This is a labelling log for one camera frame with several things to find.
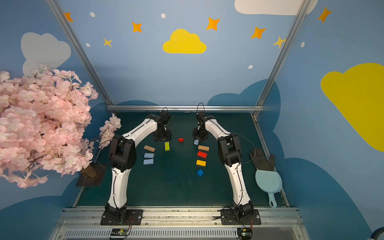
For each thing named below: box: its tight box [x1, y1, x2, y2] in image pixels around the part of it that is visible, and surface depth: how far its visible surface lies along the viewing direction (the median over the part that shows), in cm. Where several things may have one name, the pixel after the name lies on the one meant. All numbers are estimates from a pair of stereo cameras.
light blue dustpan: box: [255, 169, 283, 209], surface depth 87 cm
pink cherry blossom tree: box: [0, 64, 122, 188], surface depth 54 cm
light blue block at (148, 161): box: [143, 159, 154, 165], surface depth 96 cm
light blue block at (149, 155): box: [144, 152, 155, 159], surface depth 98 cm
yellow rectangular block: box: [196, 159, 207, 167], surface depth 95 cm
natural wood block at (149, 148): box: [143, 145, 156, 152], surface depth 101 cm
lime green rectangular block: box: [164, 142, 170, 151], surface depth 103 cm
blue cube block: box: [197, 169, 204, 178], surface depth 90 cm
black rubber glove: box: [249, 148, 275, 171], surface depth 95 cm
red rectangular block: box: [197, 151, 208, 159], surface depth 100 cm
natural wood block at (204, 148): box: [198, 145, 210, 151], surface depth 103 cm
